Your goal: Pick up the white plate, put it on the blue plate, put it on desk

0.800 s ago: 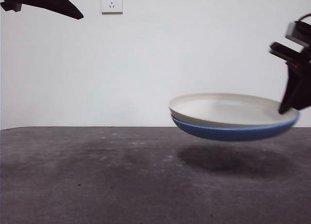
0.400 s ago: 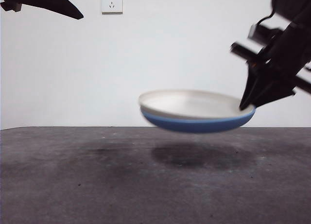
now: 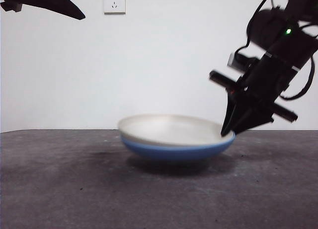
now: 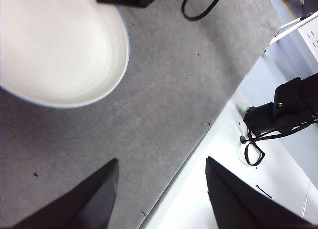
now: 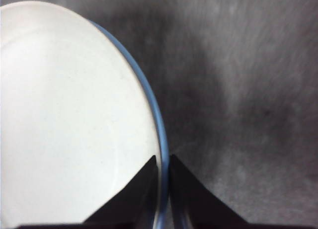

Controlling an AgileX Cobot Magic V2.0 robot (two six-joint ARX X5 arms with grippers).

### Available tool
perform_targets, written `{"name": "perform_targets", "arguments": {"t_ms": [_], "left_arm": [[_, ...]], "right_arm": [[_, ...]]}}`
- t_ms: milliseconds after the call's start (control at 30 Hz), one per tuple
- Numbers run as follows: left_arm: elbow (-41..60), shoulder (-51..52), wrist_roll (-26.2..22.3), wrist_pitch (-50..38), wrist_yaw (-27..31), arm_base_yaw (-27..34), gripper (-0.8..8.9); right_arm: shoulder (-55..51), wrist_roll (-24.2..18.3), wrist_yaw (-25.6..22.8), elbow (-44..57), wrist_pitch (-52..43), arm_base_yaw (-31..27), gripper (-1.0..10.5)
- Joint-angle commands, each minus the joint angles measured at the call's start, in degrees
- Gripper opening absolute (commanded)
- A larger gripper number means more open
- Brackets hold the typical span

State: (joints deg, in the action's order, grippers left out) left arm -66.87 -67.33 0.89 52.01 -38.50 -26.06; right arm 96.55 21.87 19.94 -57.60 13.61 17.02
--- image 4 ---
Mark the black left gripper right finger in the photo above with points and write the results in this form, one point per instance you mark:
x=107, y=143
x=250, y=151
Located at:
x=238, y=206

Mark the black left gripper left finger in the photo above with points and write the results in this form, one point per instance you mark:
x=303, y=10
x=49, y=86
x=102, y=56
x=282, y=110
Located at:
x=87, y=206

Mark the white round plate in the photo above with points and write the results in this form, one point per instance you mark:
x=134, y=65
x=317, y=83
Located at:
x=54, y=47

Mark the thin black pin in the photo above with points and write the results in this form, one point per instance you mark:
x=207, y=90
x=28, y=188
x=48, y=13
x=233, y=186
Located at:
x=264, y=191

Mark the white power strip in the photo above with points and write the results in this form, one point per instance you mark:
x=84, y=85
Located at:
x=310, y=55

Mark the white tube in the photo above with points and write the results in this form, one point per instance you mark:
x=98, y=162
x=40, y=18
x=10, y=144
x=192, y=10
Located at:
x=293, y=22
x=283, y=35

